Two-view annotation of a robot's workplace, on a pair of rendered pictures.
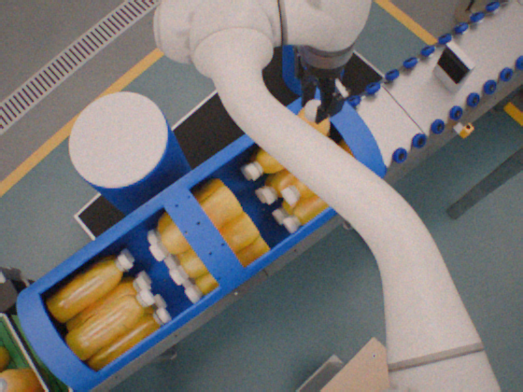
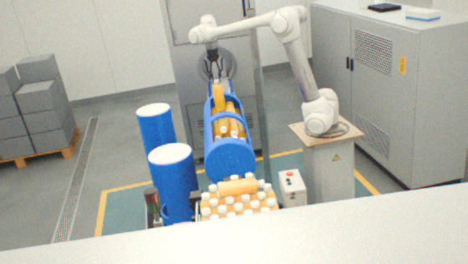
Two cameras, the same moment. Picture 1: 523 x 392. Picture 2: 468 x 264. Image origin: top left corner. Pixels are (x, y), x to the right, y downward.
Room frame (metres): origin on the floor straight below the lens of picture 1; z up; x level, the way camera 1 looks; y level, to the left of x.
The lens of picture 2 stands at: (-1.03, 2.26, 2.18)
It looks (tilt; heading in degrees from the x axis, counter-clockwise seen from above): 25 degrees down; 300
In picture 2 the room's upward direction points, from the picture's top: 8 degrees counter-clockwise
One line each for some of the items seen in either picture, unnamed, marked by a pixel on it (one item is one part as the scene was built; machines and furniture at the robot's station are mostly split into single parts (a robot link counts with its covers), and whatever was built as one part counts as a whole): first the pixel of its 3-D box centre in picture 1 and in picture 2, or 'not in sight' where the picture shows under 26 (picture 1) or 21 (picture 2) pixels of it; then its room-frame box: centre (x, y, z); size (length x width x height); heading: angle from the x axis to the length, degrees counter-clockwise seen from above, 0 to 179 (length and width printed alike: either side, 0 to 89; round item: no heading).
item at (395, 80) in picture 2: not in sight; (373, 80); (-0.26, -2.06, 0.72); 2.15 x 0.54 x 1.45; 129
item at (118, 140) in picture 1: (117, 138); (170, 153); (0.56, 0.38, 1.03); 0.28 x 0.28 x 0.01
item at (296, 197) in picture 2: not in sight; (292, 188); (-0.35, 0.60, 1.05); 0.20 x 0.10 x 0.10; 121
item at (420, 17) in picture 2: not in sight; (422, 15); (-0.73, -1.42, 1.48); 0.24 x 0.12 x 0.08; 137
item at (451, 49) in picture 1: (451, 70); not in sight; (0.69, -0.57, 1.00); 0.10 x 0.04 x 0.15; 31
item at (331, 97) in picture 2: not in sight; (325, 106); (-0.30, -0.20, 1.18); 0.18 x 0.16 x 0.22; 95
